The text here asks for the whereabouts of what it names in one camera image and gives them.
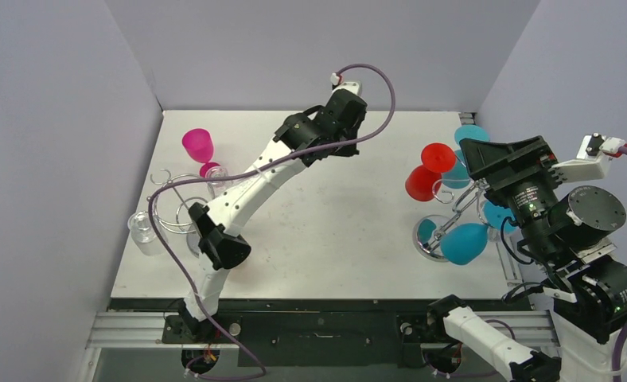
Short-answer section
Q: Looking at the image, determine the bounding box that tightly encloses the pink plastic wine glass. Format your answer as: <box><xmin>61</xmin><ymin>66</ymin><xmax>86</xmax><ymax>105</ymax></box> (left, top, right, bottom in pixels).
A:
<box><xmin>181</xmin><ymin>128</ymin><xmax>220</xmax><ymax>177</ymax></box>

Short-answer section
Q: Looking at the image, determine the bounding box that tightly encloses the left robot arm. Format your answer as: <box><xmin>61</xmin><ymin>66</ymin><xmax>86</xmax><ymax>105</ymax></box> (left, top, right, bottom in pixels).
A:
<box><xmin>179</xmin><ymin>86</ymin><xmax>367</xmax><ymax>342</ymax></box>

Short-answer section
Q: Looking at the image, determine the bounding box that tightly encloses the clear glass tumbler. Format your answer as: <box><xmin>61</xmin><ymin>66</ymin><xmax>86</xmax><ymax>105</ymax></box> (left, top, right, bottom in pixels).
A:
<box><xmin>205</xmin><ymin>166</ymin><xmax>234</xmax><ymax>199</ymax></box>

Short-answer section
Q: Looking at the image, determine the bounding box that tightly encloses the chrome wine glass rack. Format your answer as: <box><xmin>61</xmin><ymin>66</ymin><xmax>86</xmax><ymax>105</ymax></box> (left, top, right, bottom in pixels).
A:
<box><xmin>412</xmin><ymin>181</ymin><xmax>487</xmax><ymax>263</ymax></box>
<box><xmin>148</xmin><ymin>168</ymin><xmax>210</xmax><ymax>235</ymax></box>

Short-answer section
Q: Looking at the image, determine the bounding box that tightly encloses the blue plastic wine glass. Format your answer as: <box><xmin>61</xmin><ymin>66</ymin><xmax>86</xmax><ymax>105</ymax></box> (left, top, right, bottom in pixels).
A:
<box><xmin>440</xmin><ymin>201</ymin><xmax>516</xmax><ymax>266</ymax></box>

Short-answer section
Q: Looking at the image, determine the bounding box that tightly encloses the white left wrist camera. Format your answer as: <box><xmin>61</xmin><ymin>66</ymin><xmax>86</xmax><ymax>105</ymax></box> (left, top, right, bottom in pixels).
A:
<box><xmin>330</xmin><ymin>72</ymin><xmax>362</xmax><ymax>96</ymax></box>

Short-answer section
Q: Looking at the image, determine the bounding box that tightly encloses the chrome left wine glass rack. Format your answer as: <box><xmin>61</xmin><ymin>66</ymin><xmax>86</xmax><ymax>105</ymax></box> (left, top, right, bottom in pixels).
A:
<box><xmin>148</xmin><ymin>168</ymin><xmax>210</xmax><ymax>235</ymax></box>

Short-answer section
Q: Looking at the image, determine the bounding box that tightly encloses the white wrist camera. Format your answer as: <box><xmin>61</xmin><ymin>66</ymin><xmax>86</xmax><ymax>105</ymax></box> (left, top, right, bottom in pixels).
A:
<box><xmin>551</xmin><ymin>133</ymin><xmax>627</xmax><ymax>183</ymax></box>
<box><xmin>330</xmin><ymin>72</ymin><xmax>362</xmax><ymax>96</ymax></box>

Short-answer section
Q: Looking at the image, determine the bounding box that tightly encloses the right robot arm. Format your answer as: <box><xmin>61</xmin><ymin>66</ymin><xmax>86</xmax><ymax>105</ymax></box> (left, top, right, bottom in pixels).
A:
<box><xmin>424</xmin><ymin>133</ymin><xmax>627</xmax><ymax>381</ymax></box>

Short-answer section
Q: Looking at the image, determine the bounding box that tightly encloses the teal wine glass far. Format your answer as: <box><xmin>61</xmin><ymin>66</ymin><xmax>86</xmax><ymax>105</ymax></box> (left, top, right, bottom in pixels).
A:
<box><xmin>442</xmin><ymin>124</ymin><xmax>490</xmax><ymax>189</ymax></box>

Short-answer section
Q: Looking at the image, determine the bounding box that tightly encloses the chrome right wine glass rack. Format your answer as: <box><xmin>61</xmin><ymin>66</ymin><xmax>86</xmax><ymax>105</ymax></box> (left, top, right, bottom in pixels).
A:
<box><xmin>412</xmin><ymin>181</ymin><xmax>487</xmax><ymax>263</ymax></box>

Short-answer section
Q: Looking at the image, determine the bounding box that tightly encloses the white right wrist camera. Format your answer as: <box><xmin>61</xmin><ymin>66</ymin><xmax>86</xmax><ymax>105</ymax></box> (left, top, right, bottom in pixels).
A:
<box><xmin>551</xmin><ymin>133</ymin><xmax>627</xmax><ymax>183</ymax></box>

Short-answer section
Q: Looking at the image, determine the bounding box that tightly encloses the clear glass on left rack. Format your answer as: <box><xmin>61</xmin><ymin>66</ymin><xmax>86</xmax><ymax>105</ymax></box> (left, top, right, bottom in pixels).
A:
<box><xmin>127</xmin><ymin>211</ymin><xmax>166</xmax><ymax>256</ymax></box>

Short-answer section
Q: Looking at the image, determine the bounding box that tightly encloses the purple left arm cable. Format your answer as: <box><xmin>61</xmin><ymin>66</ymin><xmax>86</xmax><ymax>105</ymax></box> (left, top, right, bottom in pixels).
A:
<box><xmin>147</xmin><ymin>64</ymin><xmax>397</xmax><ymax>380</ymax></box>

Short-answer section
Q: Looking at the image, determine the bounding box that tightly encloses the red plastic wine glass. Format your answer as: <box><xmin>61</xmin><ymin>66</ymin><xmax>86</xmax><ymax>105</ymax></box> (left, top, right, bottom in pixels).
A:
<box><xmin>405</xmin><ymin>142</ymin><xmax>457</xmax><ymax>202</ymax></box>

